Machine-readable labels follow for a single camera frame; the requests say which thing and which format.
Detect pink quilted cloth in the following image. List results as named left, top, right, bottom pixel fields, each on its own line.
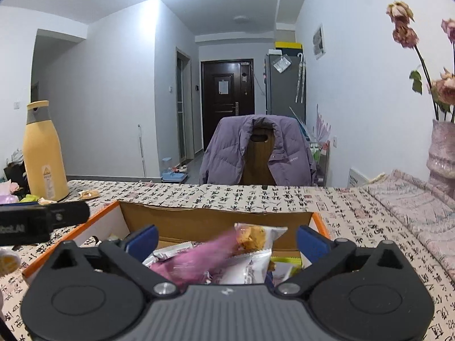
left=364, top=170, right=455, bottom=281

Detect silver and white snack packet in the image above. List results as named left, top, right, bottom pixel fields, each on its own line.
left=142, top=242, right=194, bottom=267

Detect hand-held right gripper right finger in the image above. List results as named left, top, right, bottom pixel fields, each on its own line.
left=275, top=225, right=409, bottom=296

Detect grey interior door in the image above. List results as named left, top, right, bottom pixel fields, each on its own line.
left=176, top=46, right=194, bottom=166

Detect purple padded jacket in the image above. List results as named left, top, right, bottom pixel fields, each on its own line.
left=199, top=114, right=318, bottom=186

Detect purple snack packet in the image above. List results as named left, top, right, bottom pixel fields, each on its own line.
left=149, top=229, right=237, bottom=290

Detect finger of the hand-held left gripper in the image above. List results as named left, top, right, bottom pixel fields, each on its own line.
left=48, top=201, right=90, bottom=227

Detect white wall heater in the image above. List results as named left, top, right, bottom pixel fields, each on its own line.
left=346, top=168, right=367, bottom=187

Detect black shopping bag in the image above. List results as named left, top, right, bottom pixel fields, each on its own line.
left=3, top=149, right=29, bottom=197

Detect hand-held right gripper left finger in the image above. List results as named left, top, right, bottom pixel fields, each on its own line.
left=48, top=224, right=178, bottom=296

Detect wooden chair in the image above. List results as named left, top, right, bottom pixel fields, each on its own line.
left=242, top=128, right=278, bottom=185

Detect pink leaf wall sticker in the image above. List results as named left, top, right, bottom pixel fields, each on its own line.
left=316, top=105, right=331, bottom=143

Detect yellow and black box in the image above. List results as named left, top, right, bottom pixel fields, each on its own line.
left=275, top=41, right=303, bottom=53

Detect orange cardboard box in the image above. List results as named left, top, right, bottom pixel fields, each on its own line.
left=22, top=201, right=331, bottom=286

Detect framed wall picture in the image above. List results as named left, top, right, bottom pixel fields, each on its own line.
left=313, top=24, right=326, bottom=60

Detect grey refrigerator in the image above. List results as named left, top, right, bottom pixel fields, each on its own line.
left=265, top=51, right=307, bottom=116

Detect silver yellow snack bag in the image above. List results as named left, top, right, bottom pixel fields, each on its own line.
left=217, top=250, right=272, bottom=285

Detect yellow thermos bottle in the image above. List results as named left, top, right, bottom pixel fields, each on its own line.
left=23, top=100, right=69, bottom=201

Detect round yellow pastry packet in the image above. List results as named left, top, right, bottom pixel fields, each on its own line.
left=0, top=249, right=20, bottom=276

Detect storage cart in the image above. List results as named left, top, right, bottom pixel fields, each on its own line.
left=289, top=107, right=331, bottom=187

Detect white mop pole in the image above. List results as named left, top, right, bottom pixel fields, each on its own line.
left=138, top=124, right=146, bottom=178

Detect white cookie print packet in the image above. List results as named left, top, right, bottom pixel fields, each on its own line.
left=234, top=223, right=288, bottom=254

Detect folded white umbrella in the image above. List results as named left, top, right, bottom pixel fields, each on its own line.
left=295, top=53, right=307, bottom=103

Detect pink textured vase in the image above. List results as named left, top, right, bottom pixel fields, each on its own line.
left=427, top=119, right=455, bottom=199

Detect dried pink roses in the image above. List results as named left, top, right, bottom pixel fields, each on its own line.
left=387, top=1, right=455, bottom=123

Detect blue pet feeder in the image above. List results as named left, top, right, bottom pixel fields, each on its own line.
left=162, top=157, right=188, bottom=183

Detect dark entrance door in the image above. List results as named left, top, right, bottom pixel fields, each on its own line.
left=201, top=59, right=255, bottom=150

